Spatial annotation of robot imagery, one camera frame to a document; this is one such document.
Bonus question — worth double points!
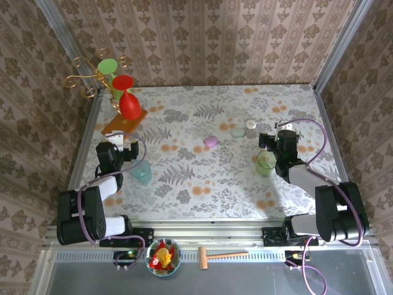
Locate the teal plastic cup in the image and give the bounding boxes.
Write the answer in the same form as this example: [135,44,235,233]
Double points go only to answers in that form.
[130,159,153,185]

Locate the green plastic cup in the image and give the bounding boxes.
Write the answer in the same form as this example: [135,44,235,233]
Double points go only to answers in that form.
[255,149,277,178]

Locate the orange wooden rack base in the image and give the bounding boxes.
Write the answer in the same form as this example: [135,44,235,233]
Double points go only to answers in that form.
[101,108,149,136]

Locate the red plastic wine glass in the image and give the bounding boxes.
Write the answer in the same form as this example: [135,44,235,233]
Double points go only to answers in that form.
[111,74,142,121]

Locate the green plastic wine glass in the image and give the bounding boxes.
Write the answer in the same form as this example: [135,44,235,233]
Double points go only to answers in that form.
[97,58,133,102]

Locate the black controller board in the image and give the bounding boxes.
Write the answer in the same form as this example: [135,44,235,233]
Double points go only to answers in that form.
[113,250,138,267]
[284,250,308,267]

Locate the red yellow crumpled wrappers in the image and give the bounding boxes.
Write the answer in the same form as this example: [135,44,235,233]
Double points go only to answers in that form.
[149,241,176,271]

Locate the clear glass bowl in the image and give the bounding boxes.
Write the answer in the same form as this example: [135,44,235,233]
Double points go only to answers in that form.
[145,238,182,277]

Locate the wooden mallet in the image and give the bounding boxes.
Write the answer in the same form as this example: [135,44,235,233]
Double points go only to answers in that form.
[198,245,249,270]

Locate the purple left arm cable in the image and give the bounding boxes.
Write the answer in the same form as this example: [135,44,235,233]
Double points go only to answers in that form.
[77,132,147,270]

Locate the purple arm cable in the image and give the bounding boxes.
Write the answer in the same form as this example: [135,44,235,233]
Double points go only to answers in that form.
[287,118,369,295]
[77,132,147,270]

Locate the aluminium table side rail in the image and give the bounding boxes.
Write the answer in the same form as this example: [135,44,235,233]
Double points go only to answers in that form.
[68,90,104,193]
[312,85,354,185]

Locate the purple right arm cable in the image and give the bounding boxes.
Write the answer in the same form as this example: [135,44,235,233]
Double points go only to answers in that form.
[287,118,369,295]

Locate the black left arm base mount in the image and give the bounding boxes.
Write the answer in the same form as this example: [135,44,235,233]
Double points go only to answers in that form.
[99,227,155,248]

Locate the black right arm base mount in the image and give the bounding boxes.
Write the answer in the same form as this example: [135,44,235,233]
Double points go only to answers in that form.
[262,226,320,246]

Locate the gold wire glass rack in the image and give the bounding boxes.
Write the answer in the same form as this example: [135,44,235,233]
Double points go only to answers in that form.
[63,47,133,124]

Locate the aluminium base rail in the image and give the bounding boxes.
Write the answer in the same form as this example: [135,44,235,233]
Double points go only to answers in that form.
[42,219,378,248]

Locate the grey slotted cable duct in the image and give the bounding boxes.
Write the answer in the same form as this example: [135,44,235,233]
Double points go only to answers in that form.
[52,250,309,262]

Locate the aluminium frame post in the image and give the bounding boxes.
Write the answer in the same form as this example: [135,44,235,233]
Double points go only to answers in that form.
[312,0,375,93]
[34,0,104,96]

